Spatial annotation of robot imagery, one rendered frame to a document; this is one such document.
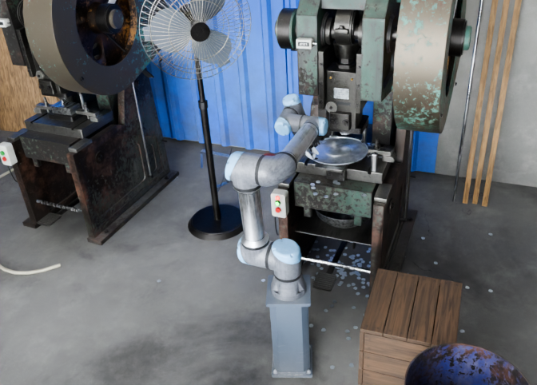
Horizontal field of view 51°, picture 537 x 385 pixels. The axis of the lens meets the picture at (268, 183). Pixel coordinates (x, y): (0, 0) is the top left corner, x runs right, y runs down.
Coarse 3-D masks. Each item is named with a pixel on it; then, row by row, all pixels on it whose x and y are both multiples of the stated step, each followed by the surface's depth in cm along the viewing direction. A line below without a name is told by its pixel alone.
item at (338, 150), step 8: (320, 144) 279; (328, 144) 278; (336, 144) 278; (344, 144) 277; (352, 144) 276; (320, 152) 272; (328, 152) 270; (336, 152) 269; (344, 152) 268; (352, 152) 269; (360, 152) 268; (320, 160) 265; (328, 160) 264; (336, 160) 263; (344, 160) 263
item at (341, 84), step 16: (336, 64) 261; (352, 64) 258; (336, 80) 258; (352, 80) 255; (336, 96) 262; (352, 96) 259; (336, 112) 264; (352, 112) 263; (336, 128) 267; (352, 128) 267
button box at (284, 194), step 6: (276, 192) 271; (282, 192) 271; (282, 198) 270; (282, 204) 272; (288, 204) 277; (282, 210) 274; (288, 210) 278; (282, 216) 276; (276, 228) 287; (276, 234) 289
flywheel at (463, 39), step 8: (456, 0) 245; (456, 8) 262; (456, 24) 230; (464, 24) 230; (456, 32) 229; (464, 32) 229; (456, 40) 230; (464, 40) 231; (456, 48) 232; (464, 48) 234; (448, 56) 266; (456, 56) 237; (448, 64) 266
